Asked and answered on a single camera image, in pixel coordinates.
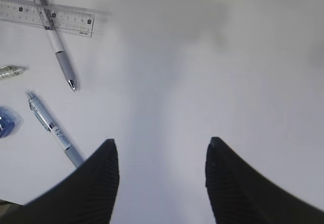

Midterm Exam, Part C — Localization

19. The blue pencil sharpener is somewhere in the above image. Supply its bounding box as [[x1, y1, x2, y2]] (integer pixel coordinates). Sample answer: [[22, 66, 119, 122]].
[[1, 106, 24, 139]]

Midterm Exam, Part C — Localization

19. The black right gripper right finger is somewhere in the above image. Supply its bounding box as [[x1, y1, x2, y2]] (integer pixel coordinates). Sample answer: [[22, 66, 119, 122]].
[[205, 137, 323, 223]]

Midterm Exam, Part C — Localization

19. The blue clear grey-grip pen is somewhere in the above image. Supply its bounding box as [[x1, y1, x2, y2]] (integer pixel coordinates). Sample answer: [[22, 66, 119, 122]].
[[26, 91, 84, 168]]

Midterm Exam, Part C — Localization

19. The grey grip pen on ruler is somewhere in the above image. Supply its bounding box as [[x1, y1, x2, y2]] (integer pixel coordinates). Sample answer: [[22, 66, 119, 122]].
[[33, 0, 77, 92]]

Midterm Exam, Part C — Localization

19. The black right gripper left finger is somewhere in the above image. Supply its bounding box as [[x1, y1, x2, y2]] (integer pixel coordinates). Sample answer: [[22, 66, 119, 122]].
[[1, 139, 119, 223]]

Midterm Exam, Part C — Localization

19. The clear plastic ruler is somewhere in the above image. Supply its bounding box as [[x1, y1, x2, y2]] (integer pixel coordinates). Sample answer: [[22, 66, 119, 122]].
[[1, 0, 111, 37]]

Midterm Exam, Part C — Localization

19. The beige grip pen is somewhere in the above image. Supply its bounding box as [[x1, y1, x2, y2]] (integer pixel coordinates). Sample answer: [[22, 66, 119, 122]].
[[1, 65, 27, 80]]

